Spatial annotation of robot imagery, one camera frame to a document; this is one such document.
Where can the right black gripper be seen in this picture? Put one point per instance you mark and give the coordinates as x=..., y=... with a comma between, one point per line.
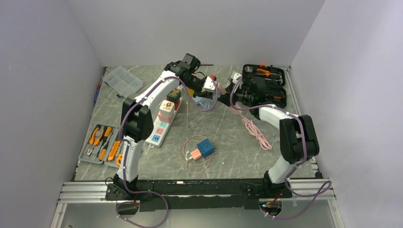
x=225, y=98

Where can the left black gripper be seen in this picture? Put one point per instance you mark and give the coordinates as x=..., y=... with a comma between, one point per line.
x=204, y=94

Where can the black tool case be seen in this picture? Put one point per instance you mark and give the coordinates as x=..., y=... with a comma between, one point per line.
x=272, y=90

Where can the white power strip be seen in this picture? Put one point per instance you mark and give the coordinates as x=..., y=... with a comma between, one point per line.
x=159, y=132

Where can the blue cube adapter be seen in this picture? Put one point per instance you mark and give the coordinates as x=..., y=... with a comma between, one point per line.
x=205, y=148

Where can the clear plastic screw box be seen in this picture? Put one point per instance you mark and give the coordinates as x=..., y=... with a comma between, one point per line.
x=122, y=81

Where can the small pink charger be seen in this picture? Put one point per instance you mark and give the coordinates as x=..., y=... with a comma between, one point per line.
x=196, y=154

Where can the grey tool case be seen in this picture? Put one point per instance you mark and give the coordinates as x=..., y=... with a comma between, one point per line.
x=102, y=146

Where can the pink power strip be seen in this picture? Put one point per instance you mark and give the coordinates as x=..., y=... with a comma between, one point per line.
x=225, y=99

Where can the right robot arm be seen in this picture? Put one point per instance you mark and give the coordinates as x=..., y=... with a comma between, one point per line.
x=298, y=138

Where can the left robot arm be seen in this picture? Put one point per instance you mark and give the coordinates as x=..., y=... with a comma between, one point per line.
x=137, y=122

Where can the dark green cube adapter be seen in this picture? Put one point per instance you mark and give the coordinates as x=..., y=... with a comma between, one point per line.
x=174, y=96

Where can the round tape measure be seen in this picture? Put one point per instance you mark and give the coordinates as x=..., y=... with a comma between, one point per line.
x=248, y=69

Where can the red cube adapter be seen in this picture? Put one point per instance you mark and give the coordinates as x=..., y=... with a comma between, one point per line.
x=177, y=104

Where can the orange pliers in black case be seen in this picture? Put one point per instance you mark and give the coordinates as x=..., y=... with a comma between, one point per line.
x=268, y=73

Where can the white cube adapter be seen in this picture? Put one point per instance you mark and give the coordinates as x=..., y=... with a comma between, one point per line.
x=167, y=109

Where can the pink cube adapter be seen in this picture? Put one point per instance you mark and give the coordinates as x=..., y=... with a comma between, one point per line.
x=165, y=119

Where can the blue pen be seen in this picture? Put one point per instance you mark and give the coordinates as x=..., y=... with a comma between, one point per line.
x=98, y=90

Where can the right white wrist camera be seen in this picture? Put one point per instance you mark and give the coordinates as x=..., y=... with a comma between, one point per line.
x=234, y=78

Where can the black base frame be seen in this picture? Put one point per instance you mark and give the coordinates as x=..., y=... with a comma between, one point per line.
x=199, y=194

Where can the aluminium rail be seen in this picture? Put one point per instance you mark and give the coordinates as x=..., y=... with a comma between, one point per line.
x=103, y=191

